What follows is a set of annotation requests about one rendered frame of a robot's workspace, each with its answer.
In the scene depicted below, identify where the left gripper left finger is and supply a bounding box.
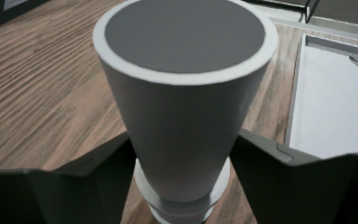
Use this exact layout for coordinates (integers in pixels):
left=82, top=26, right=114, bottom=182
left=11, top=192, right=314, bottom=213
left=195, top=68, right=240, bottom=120
left=0, top=130, right=137, bottom=224

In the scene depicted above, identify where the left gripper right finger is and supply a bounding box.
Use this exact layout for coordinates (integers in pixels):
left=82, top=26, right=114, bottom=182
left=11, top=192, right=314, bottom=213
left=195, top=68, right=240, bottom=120
left=229, top=128, right=358, bottom=224

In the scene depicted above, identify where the grey cylinder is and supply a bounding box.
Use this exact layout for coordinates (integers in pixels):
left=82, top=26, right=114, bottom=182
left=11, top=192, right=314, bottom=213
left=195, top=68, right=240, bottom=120
left=93, top=0, right=278, bottom=217

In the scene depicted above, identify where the white shallow tray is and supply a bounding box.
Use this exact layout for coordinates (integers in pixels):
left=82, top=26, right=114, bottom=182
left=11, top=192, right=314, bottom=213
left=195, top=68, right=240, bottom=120
left=284, top=33, right=358, bottom=158

